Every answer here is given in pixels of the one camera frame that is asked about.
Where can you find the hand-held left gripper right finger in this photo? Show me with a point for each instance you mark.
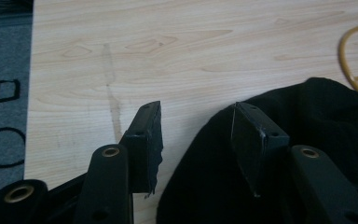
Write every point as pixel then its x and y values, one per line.
pixel 261 146

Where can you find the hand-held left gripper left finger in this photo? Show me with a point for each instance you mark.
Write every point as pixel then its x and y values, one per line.
pixel 143 149

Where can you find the black cloth garment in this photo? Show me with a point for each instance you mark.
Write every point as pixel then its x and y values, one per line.
pixel 323 124

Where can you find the grey floor mat black print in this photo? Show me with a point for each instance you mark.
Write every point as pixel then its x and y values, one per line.
pixel 4 124

